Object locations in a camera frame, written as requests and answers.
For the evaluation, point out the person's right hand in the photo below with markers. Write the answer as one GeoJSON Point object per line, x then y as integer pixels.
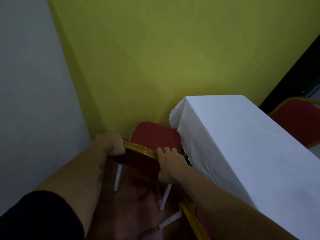
{"type": "Point", "coordinates": [171, 167]}

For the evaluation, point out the person's left hand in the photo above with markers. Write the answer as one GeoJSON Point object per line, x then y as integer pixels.
{"type": "Point", "coordinates": [111, 143]}

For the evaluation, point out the person's right fingers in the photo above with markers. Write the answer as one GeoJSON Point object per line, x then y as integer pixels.
{"type": "Point", "coordinates": [166, 152]}

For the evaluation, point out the person's left fingers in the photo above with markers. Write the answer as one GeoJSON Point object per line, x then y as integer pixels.
{"type": "Point", "coordinates": [118, 148]}

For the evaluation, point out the red chair with gold frame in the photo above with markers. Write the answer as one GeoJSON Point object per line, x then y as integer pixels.
{"type": "Point", "coordinates": [192, 217]}
{"type": "Point", "coordinates": [150, 144]}
{"type": "Point", "coordinates": [298, 119]}

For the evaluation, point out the person's left forearm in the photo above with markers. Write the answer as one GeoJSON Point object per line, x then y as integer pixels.
{"type": "Point", "coordinates": [72, 182]}

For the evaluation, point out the person's right forearm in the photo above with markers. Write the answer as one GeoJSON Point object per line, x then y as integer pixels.
{"type": "Point", "coordinates": [232, 212]}

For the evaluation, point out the white tablecloth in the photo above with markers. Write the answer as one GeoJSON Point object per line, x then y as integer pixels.
{"type": "Point", "coordinates": [250, 152]}

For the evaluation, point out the black sleeve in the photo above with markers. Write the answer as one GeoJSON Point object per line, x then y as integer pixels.
{"type": "Point", "coordinates": [37, 217]}

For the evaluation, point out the dark door frame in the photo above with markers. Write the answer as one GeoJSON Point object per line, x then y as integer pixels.
{"type": "Point", "coordinates": [295, 77]}

